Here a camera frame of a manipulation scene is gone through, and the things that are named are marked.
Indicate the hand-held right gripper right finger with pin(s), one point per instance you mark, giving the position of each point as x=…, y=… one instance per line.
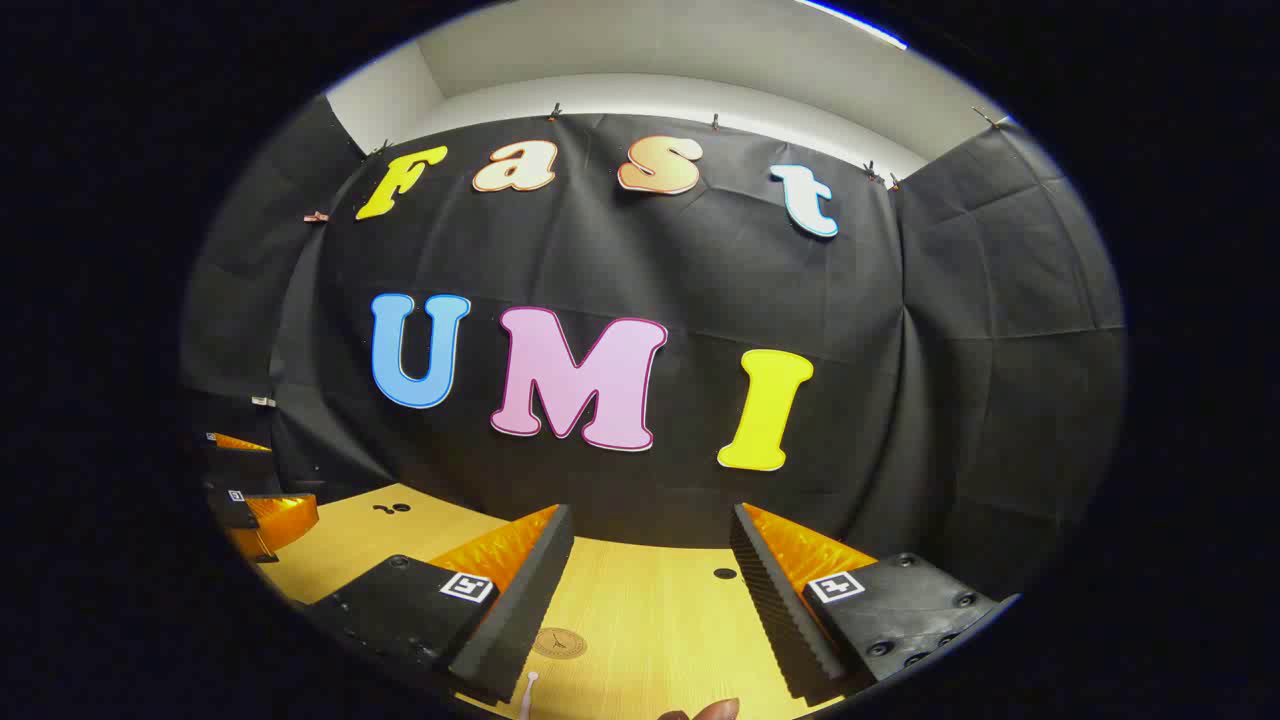
x=780, y=620

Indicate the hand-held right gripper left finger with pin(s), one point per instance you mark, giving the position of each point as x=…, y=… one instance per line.
x=520, y=620

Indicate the round brown coaster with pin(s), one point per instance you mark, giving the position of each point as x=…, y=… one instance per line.
x=559, y=643

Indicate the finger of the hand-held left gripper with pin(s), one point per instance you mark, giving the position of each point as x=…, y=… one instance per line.
x=245, y=465
x=235, y=512

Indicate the pink white toothbrush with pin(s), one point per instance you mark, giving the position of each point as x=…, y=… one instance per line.
x=527, y=692

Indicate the black backdrop cloth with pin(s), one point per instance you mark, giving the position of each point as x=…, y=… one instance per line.
x=700, y=270

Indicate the wooden desktop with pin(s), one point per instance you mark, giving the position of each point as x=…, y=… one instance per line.
x=650, y=620

